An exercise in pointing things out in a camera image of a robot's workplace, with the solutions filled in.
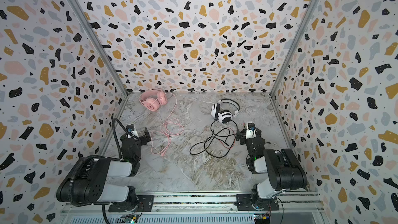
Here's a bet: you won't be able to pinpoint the aluminium corner post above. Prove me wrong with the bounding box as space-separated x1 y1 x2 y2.
67 0 128 97
269 0 330 97

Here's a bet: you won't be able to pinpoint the pink headphones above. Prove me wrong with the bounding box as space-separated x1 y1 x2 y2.
140 89 167 112

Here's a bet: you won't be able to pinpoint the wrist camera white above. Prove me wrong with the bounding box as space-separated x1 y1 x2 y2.
126 124 139 138
246 122 257 139

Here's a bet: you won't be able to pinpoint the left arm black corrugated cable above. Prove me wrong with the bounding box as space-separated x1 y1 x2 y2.
111 118 131 159

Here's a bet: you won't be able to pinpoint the right circuit board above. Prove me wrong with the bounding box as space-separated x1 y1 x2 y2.
254 213 271 224

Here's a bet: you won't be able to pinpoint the left green circuit board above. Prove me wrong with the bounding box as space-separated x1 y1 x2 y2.
119 215 140 224

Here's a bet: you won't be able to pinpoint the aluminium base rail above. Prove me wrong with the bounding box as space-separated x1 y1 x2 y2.
61 190 328 224

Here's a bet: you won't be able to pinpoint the right aluminium corner post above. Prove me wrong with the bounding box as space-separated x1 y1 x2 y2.
269 0 330 97

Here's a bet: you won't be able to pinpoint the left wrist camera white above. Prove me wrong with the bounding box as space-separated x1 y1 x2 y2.
126 124 139 138

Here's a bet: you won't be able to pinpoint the left aluminium corner post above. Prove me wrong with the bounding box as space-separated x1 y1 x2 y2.
67 0 128 97

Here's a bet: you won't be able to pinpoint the white black headphones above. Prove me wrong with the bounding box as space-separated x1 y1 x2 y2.
211 99 240 124

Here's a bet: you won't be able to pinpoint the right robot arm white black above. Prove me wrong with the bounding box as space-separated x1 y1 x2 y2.
235 129 307 212

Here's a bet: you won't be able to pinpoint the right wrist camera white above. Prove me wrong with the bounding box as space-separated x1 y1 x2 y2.
246 122 257 139

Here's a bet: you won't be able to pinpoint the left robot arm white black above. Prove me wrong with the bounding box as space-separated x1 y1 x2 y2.
56 125 151 212

